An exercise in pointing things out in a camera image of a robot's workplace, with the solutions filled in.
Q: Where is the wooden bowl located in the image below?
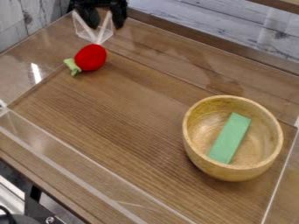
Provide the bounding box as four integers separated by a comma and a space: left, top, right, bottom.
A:
182, 95, 284, 182

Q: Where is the green rectangular block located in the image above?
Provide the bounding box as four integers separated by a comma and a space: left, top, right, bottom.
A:
208, 113, 251, 164

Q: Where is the black cable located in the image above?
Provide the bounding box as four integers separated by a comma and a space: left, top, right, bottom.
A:
0, 205, 17, 224

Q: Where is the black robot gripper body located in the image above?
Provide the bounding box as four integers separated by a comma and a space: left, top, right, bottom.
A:
69, 0, 127, 8

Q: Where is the black table leg bracket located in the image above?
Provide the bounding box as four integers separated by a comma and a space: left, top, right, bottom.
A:
24, 185, 65, 224

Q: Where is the red plush fruit green stem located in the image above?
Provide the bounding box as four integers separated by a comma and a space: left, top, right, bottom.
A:
63, 44, 108, 76

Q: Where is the clear acrylic tray wall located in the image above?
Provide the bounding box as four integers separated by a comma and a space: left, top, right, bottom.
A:
0, 14, 299, 224

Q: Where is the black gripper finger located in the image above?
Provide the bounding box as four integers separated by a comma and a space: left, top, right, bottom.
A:
111, 5, 127, 29
77, 7, 100, 29

